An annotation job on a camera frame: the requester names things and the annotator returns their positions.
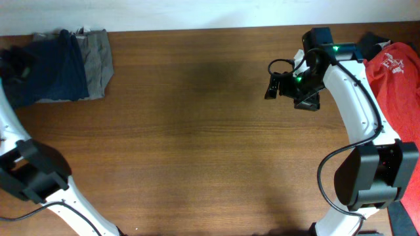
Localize navy blue shorts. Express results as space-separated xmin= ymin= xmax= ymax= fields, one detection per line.
xmin=1 ymin=29 xmax=89 ymax=108

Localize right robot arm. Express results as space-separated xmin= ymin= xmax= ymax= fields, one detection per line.
xmin=265 ymin=43 xmax=419 ymax=235

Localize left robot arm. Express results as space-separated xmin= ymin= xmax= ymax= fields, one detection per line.
xmin=1 ymin=47 xmax=122 ymax=235

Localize folded grey shorts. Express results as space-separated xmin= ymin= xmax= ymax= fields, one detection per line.
xmin=32 ymin=30 xmax=114 ymax=103

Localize red printed t-shirt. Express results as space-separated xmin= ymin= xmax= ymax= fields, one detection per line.
xmin=362 ymin=41 xmax=420 ymax=226

